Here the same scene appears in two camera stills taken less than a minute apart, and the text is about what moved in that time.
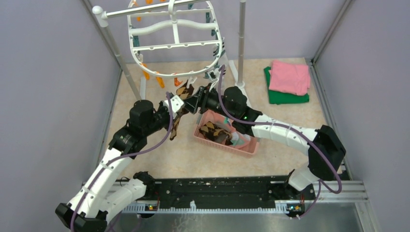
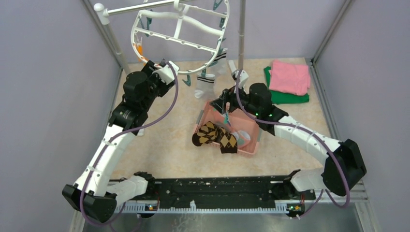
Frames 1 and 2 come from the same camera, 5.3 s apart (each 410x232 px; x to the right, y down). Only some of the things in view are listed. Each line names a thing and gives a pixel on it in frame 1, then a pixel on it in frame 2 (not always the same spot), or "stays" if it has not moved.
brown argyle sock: (181, 92) -> (208, 133)
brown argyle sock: (210, 131) -> (228, 141)
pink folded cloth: (289, 78) stays
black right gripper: (200, 100) -> (228, 96)
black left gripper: (161, 107) -> (149, 68)
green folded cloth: (276, 97) stays
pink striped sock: (238, 139) stays
